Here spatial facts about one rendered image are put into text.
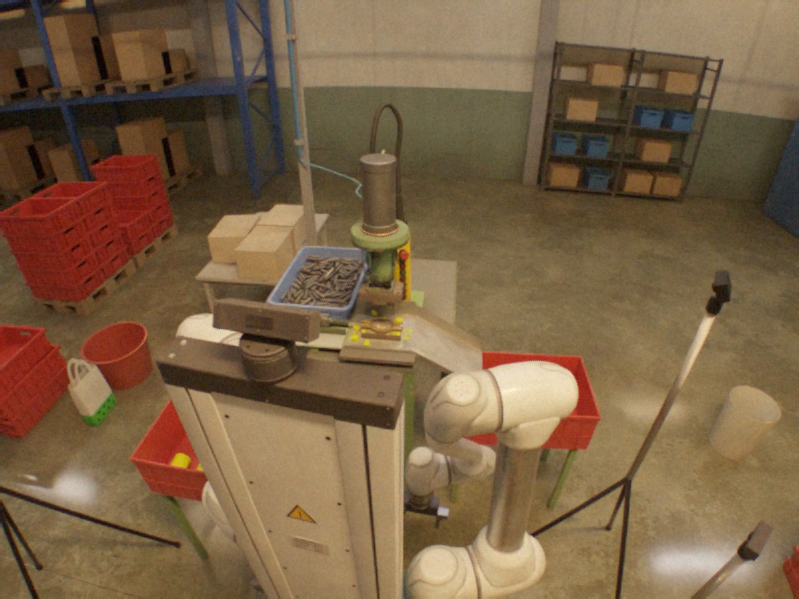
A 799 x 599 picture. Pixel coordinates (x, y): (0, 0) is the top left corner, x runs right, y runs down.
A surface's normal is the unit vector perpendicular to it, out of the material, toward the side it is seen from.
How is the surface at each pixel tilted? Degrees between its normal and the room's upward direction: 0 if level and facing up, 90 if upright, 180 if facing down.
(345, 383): 0
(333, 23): 90
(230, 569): 0
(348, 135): 90
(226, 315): 61
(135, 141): 90
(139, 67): 90
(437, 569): 6
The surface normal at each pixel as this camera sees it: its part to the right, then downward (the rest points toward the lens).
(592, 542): 0.00, -0.83
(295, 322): -0.19, 0.07
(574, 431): -0.10, 0.55
